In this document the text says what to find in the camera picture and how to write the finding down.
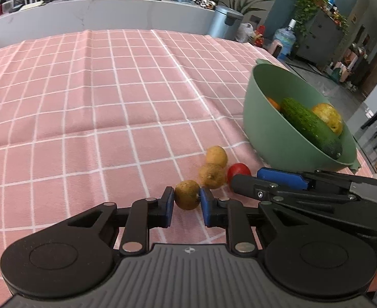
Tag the orange mandarin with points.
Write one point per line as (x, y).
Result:
(274, 104)

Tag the green colander bowl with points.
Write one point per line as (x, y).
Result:
(265, 128)

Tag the small pink heater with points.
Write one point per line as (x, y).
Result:
(275, 48)

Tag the pink checked tablecloth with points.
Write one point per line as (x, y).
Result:
(79, 118)

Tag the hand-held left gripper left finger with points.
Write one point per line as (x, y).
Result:
(167, 207)

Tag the small white device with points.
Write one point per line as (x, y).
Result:
(7, 7)

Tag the green cucumber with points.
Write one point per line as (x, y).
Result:
(307, 125)

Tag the small brown kiwi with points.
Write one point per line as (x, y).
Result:
(216, 156)
(187, 195)
(211, 175)

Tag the white marble television console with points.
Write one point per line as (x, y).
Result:
(95, 19)

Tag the dark grey cabinet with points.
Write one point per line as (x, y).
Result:
(320, 41)

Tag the red gift bag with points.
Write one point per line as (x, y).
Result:
(259, 35)

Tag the blue-grey pedal bin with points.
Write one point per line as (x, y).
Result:
(224, 22)

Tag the small red tomato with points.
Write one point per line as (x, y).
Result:
(238, 171)

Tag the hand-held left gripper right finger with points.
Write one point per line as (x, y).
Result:
(207, 207)

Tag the black and white toy car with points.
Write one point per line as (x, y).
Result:
(206, 2)

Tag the yellow-green pear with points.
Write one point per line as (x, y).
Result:
(328, 117)

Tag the trailing ivy plant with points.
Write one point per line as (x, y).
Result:
(307, 3)

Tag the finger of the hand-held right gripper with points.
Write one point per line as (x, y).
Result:
(281, 178)
(249, 186)

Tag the white plastic bag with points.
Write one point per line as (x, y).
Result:
(244, 32)

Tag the water bottle with pump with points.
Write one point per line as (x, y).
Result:
(284, 40)

